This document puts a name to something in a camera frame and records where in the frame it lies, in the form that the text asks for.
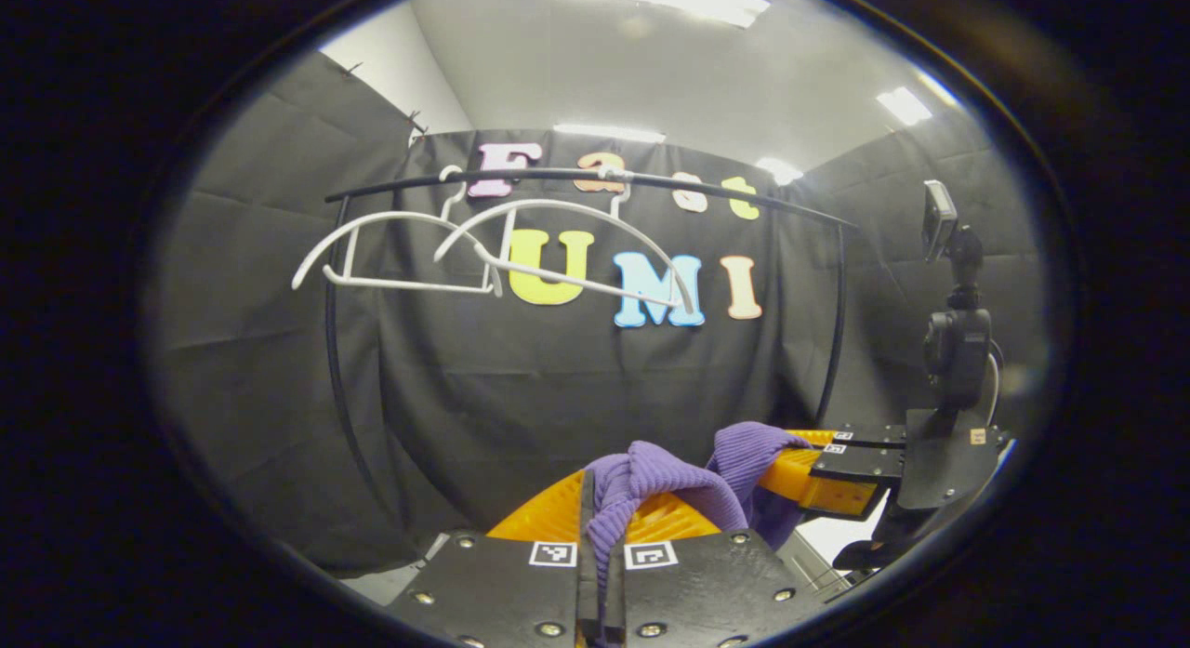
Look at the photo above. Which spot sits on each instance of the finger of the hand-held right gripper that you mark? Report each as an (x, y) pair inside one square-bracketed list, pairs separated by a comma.
[(869, 435), (855, 471)]

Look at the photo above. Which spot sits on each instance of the black metal clothes rack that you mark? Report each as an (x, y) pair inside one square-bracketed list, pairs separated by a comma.
[(558, 174)]

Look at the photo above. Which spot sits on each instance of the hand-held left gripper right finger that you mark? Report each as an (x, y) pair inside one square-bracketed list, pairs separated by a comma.
[(716, 592)]

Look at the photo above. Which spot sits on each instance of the long ceiling light strip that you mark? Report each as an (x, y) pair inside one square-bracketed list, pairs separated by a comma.
[(609, 133)]

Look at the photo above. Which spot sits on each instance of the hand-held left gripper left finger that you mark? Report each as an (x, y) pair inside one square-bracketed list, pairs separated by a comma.
[(502, 592)]

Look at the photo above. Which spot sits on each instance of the white plastic hanger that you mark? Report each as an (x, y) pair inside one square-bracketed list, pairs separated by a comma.
[(400, 282), (595, 213)]

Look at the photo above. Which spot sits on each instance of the small ceiling light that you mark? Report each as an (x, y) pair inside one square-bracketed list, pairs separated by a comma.
[(779, 171)]

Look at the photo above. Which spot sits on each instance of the square ceiling light pair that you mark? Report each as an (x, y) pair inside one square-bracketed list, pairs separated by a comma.
[(904, 106)]

